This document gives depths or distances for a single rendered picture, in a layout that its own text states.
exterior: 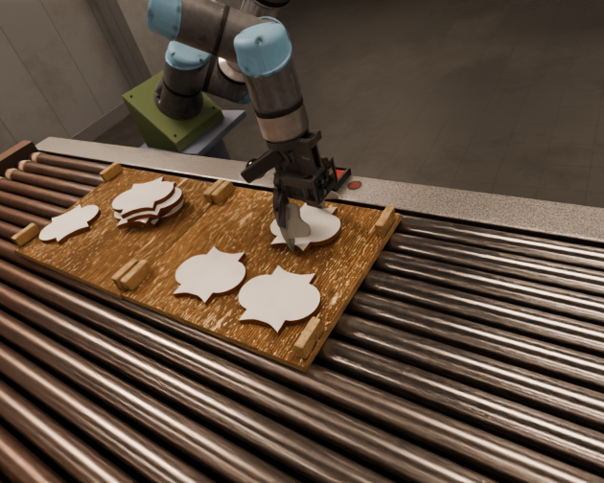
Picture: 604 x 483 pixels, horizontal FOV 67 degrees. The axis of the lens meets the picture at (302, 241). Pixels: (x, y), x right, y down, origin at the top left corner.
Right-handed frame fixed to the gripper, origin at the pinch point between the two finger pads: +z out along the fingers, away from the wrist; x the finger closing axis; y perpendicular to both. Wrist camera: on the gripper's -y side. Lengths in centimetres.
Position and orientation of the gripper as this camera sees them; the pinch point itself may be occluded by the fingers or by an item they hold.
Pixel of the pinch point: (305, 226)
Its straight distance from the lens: 85.5
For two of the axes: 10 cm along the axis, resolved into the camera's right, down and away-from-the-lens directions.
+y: 8.3, 1.9, -5.3
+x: 5.1, -6.5, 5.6
